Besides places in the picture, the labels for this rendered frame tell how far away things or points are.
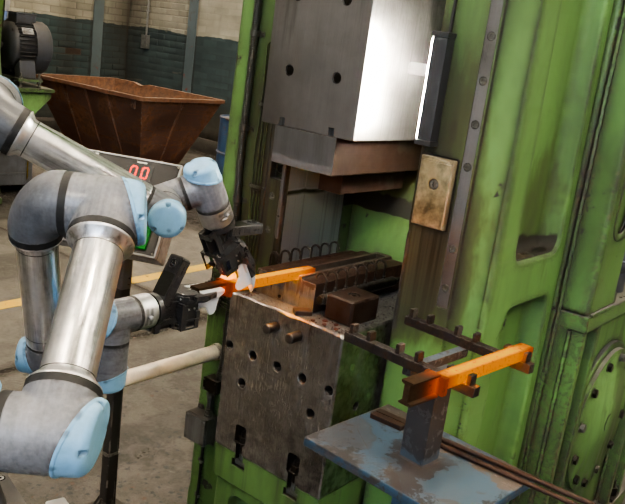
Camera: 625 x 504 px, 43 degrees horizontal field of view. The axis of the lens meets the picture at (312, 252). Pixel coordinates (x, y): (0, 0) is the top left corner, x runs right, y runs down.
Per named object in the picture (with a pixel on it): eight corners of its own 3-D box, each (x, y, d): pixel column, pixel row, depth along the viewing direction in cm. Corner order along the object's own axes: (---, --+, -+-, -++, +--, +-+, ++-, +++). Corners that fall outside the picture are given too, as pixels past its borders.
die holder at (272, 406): (318, 500, 202) (343, 336, 191) (213, 441, 225) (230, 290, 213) (431, 435, 246) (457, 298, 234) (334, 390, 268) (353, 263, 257)
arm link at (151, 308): (123, 291, 168) (148, 302, 164) (140, 288, 172) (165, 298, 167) (120, 324, 170) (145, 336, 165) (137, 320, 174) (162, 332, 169)
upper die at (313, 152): (331, 176, 195) (336, 138, 193) (270, 161, 207) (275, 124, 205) (420, 170, 228) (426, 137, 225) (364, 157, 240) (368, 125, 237)
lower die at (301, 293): (312, 313, 204) (316, 281, 202) (255, 290, 216) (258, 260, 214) (401, 288, 237) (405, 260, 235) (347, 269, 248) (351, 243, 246)
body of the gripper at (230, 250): (206, 271, 186) (191, 230, 179) (230, 250, 191) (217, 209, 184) (229, 280, 182) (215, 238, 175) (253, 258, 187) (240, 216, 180)
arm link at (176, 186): (132, 200, 164) (183, 182, 165) (130, 189, 174) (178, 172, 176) (145, 235, 166) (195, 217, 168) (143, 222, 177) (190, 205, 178)
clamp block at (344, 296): (350, 328, 197) (353, 303, 196) (323, 317, 202) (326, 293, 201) (377, 319, 207) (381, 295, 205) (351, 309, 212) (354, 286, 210)
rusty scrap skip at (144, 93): (134, 183, 797) (141, 97, 775) (25, 148, 904) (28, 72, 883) (219, 177, 891) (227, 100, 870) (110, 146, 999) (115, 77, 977)
